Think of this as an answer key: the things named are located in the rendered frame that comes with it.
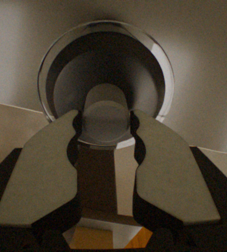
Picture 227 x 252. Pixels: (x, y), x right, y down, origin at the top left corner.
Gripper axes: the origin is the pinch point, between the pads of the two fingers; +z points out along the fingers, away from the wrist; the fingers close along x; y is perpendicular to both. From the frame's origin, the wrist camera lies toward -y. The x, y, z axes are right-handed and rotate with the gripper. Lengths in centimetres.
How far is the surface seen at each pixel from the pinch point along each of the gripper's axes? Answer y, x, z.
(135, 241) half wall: 197, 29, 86
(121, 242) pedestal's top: 70, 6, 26
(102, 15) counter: -5.2, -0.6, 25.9
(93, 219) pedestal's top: 53, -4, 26
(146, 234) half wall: 200, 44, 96
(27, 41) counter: -1.2, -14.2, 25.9
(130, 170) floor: 122, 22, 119
